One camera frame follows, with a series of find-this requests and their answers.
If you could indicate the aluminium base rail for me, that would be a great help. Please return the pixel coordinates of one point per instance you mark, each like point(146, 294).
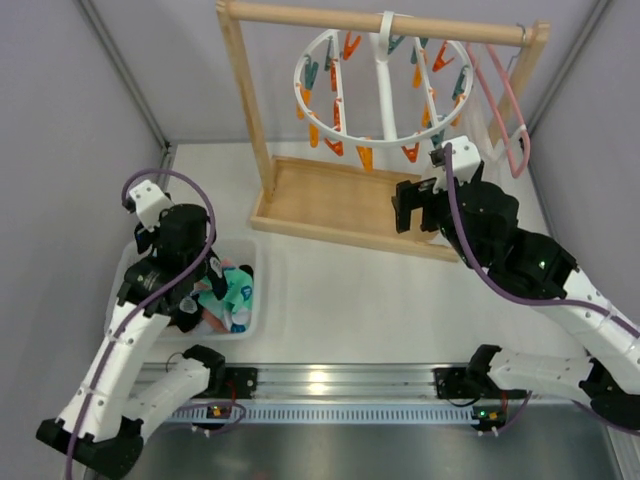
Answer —
point(373, 381)

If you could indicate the pink sock front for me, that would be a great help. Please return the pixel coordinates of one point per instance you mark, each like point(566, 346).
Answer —
point(222, 315)

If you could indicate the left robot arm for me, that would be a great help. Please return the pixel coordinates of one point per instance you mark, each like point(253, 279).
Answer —
point(104, 427)

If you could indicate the white cloth garment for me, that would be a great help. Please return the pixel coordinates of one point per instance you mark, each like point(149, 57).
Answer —
point(474, 126)

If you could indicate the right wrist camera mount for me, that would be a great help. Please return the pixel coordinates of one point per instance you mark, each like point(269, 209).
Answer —
point(465, 162)

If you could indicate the wooden clothes rack frame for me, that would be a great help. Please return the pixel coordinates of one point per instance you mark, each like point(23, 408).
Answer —
point(349, 201)

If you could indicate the black patterned sock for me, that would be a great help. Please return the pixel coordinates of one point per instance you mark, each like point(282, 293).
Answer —
point(195, 308)

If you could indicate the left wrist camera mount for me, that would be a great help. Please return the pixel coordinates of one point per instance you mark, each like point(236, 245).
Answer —
point(148, 201)

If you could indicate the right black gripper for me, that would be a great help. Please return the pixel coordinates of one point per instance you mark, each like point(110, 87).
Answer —
point(428, 208)

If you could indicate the perforated cable duct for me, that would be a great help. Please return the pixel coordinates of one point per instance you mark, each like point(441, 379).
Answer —
point(437, 414)

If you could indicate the white round clip hanger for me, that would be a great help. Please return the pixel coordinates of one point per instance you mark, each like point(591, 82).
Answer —
point(330, 51)

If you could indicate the mint green sock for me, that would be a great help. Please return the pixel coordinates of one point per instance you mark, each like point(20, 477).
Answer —
point(245, 285)

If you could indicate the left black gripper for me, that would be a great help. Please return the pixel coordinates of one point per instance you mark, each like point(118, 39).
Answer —
point(215, 279)

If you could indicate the white plastic basket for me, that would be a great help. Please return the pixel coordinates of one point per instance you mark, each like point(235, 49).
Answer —
point(240, 250)

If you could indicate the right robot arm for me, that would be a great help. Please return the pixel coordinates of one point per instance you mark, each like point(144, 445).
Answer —
point(530, 269)

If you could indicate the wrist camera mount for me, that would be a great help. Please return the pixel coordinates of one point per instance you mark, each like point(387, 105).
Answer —
point(148, 201)
point(465, 162)

